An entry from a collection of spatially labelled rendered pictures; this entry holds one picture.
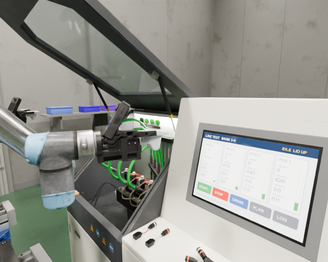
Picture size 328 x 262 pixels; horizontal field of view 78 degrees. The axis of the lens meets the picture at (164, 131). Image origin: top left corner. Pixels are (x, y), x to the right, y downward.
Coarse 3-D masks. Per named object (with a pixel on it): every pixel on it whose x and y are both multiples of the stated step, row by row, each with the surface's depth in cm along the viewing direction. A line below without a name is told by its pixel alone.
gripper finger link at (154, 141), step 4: (160, 132) 58; (164, 132) 59; (152, 136) 57; (156, 136) 58; (160, 136) 59; (144, 140) 57; (148, 140) 57; (152, 140) 58; (156, 140) 58; (160, 140) 59; (152, 144) 58; (156, 144) 58; (152, 148) 58; (156, 148) 58
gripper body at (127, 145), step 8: (96, 136) 51; (120, 136) 53; (128, 136) 54; (96, 144) 51; (104, 144) 54; (112, 144) 55; (120, 144) 54; (128, 144) 54; (136, 144) 55; (104, 152) 53; (112, 152) 54; (120, 152) 55; (128, 152) 54; (136, 152) 55; (104, 160) 55; (112, 160) 56; (120, 160) 55; (128, 160) 54
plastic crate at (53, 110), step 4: (48, 108) 325; (52, 108) 319; (56, 108) 324; (60, 108) 329; (64, 108) 333; (68, 108) 338; (72, 108) 344; (48, 112) 327; (52, 112) 321; (56, 112) 325; (60, 112) 330; (64, 112) 334; (68, 112) 339; (72, 112) 344
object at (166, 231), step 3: (168, 228) 87; (162, 231) 85; (165, 231) 85; (168, 231) 85; (162, 234) 83; (165, 234) 84; (159, 237) 83; (147, 240) 80; (150, 240) 79; (153, 240) 80; (147, 243) 78; (150, 243) 78; (153, 243) 79; (147, 246) 78; (150, 246) 78
